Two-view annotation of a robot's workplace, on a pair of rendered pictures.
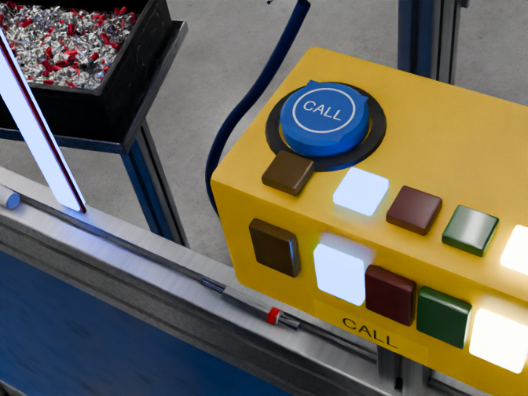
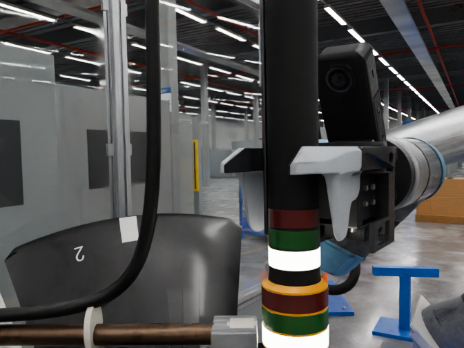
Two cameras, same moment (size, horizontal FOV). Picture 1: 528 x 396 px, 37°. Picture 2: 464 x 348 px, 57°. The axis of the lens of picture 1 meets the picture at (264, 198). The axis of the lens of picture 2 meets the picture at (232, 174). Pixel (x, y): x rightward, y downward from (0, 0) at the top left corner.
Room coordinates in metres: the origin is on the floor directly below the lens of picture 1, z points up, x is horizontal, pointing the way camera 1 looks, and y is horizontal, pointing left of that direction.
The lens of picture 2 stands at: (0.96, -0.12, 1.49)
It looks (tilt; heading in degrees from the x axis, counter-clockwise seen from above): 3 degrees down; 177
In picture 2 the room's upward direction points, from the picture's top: 1 degrees counter-clockwise
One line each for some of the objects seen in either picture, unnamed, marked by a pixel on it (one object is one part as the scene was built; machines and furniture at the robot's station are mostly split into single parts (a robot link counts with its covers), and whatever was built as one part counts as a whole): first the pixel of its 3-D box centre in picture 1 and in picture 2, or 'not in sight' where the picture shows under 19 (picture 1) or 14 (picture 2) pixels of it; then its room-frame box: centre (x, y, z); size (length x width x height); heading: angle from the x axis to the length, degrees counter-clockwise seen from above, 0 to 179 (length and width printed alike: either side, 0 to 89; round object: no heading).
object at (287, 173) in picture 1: (288, 173); not in sight; (0.22, -0.01, 1.08); 0.02 x 0.02 x 0.01; 51
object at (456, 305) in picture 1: (443, 317); not in sight; (0.16, -0.06, 1.04); 0.02 x 0.01 x 0.03; 51
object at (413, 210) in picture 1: (414, 210); not in sight; (0.19, -0.06, 1.08); 0.02 x 0.02 x 0.01; 51
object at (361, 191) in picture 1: (361, 191); not in sight; (0.20, -0.04, 1.08); 0.02 x 0.02 x 0.01; 51
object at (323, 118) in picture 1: (324, 120); not in sight; (0.25, -0.03, 1.08); 0.04 x 0.04 x 0.02
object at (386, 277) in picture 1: (390, 295); not in sight; (0.17, -0.04, 1.04); 0.02 x 0.01 x 0.03; 51
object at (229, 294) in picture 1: (249, 303); not in sight; (0.29, 0.02, 0.87); 0.08 x 0.01 x 0.01; 49
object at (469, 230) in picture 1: (470, 230); not in sight; (0.17, -0.08, 1.08); 0.02 x 0.02 x 0.01; 51
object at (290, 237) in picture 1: (275, 248); not in sight; (0.21, 0.00, 1.04); 0.02 x 0.01 x 0.03; 51
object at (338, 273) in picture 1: (339, 275); not in sight; (0.19, -0.03, 1.04); 0.02 x 0.01 x 0.03; 51
